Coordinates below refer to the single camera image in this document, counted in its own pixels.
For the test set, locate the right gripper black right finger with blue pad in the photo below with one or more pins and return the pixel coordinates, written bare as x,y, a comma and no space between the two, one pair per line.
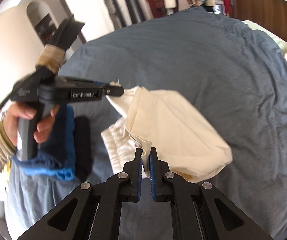
199,211

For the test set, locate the bright blue folded garment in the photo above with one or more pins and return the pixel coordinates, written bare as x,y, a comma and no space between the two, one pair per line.
58,169

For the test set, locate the black ladder shelf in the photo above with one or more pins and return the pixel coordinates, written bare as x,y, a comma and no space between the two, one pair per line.
115,14

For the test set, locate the blue grey duvet cover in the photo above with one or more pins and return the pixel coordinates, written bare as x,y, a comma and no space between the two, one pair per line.
237,79

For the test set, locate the cream white pants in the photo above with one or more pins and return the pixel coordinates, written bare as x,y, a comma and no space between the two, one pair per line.
167,121

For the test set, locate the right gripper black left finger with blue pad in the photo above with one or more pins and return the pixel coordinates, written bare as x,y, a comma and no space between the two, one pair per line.
92,211

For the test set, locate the pale green pillow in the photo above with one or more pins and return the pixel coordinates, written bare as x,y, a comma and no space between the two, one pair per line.
279,41

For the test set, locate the arched wall shelf niche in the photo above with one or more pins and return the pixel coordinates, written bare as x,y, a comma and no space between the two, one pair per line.
46,16

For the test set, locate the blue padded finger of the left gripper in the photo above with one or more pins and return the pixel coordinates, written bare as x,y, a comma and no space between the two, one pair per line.
81,81

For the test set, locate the black folded garment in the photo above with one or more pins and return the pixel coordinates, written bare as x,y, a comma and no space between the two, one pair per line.
82,141

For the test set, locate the black cylindrical tower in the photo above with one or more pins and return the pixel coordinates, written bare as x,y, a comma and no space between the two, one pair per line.
135,11

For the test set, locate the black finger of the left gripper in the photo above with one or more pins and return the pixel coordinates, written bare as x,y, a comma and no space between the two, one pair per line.
113,90

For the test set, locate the dark wooden headboard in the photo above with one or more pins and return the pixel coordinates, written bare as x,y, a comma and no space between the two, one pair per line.
270,14

